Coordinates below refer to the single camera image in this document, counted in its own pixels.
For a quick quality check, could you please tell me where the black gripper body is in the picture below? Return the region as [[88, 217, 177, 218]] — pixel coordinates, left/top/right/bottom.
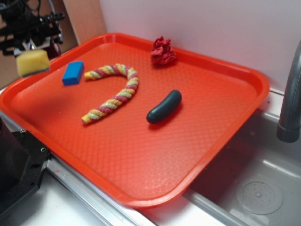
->
[[0, 0, 65, 56]]

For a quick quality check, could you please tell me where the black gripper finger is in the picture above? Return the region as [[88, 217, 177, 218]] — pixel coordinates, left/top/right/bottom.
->
[[47, 39, 61, 58]]

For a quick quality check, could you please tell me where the yellow green sponge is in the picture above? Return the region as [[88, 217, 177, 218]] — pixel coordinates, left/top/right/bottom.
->
[[16, 49, 50, 77]]

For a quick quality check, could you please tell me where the blue rectangular block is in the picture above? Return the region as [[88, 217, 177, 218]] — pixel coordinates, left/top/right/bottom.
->
[[62, 61, 84, 86]]

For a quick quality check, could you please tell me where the crumpled red cloth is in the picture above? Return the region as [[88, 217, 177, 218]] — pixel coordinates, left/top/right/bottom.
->
[[150, 36, 177, 65]]

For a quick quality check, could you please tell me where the dark green toy cucumber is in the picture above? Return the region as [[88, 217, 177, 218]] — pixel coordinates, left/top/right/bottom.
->
[[146, 90, 182, 124]]

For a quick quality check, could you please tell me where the red plastic tray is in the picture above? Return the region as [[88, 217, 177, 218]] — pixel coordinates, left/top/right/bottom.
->
[[0, 33, 269, 209]]

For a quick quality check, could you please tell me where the grey sink basin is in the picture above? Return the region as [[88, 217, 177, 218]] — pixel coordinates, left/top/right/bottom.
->
[[184, 110, 301, 226]]

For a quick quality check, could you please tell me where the grey faucet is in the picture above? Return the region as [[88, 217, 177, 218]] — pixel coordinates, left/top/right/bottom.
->
[[277, 44, 301, 143]]

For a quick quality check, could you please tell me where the multicolour twisted rope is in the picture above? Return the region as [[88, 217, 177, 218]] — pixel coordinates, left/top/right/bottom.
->
[[81, 63, 140, 125]]

